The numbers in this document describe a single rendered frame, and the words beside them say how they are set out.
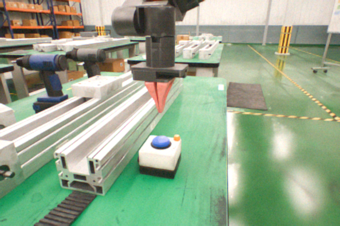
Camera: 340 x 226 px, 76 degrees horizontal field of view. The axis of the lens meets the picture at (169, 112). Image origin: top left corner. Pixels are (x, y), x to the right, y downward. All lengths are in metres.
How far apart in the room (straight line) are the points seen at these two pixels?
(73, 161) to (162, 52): 0.28
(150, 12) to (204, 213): 0.36
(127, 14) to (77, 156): 0.30
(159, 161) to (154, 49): 0.23
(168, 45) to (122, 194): 0.30
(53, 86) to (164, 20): 0.58
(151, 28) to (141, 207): 0.32
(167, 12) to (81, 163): 0.34
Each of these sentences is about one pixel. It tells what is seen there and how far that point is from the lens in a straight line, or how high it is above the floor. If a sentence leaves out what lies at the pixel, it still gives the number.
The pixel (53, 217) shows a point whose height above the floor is 0.79.
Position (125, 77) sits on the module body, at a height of 0.86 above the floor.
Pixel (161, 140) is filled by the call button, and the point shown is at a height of 0.85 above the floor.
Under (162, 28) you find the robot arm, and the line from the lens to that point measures 0.41.
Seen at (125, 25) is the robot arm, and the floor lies 1.09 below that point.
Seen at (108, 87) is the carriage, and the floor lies 0.89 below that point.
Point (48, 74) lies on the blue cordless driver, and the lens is 0.89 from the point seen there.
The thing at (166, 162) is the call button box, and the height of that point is 0.82.
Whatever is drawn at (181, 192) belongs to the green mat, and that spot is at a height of 0.78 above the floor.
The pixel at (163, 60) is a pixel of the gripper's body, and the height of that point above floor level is 1.03.
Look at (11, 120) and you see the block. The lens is 0.75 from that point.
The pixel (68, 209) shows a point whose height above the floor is 0.79.
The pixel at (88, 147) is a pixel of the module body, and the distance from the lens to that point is 0.52.
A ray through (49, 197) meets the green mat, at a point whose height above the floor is 0.78.
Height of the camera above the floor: 1.09
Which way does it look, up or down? 22 degrees down
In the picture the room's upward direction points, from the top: straight up
